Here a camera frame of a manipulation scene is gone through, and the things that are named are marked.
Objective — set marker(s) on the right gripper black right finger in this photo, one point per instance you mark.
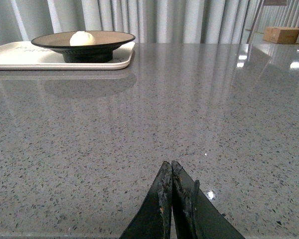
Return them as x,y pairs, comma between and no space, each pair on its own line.
194,215

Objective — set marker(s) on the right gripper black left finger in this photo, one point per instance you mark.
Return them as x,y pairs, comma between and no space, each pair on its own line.
153,220

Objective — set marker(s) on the beige plate black rim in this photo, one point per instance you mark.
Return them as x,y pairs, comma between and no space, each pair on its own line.
101,52

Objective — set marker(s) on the white steamed bun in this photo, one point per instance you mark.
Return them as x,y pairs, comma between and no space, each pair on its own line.
82,38

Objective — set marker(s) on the white plastic tray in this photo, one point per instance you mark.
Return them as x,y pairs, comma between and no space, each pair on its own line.
23,55

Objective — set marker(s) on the grey pleated curtain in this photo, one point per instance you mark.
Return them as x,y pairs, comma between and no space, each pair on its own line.
161,21

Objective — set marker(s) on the cardboard box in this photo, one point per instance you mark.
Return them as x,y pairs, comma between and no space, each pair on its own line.
281,35

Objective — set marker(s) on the metal stand leg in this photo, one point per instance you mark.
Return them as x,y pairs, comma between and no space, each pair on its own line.
256,21

